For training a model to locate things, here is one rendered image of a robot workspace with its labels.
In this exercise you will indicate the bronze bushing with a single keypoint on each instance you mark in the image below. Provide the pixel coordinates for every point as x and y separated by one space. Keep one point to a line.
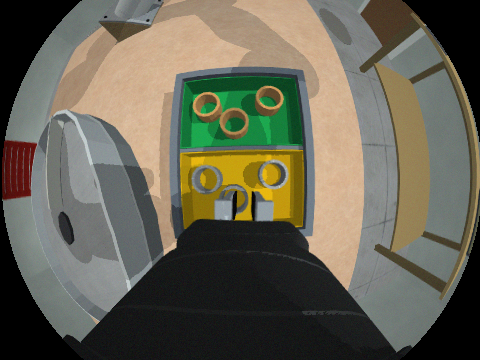
203 99
268 91
230 113

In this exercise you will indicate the grey metal sleeve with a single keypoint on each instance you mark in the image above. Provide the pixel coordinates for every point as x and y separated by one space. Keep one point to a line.
241 208
196 179
284 174

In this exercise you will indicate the grey round turntable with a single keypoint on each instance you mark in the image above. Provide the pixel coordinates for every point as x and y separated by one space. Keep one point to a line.
83 257

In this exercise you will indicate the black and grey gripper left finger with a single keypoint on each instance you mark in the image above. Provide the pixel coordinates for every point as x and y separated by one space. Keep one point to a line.
226 208

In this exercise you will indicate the dark grey divided bin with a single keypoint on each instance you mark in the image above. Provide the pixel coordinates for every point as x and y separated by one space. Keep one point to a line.
286 136

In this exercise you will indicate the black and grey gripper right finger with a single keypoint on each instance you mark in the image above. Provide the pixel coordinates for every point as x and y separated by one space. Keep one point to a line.
261 209

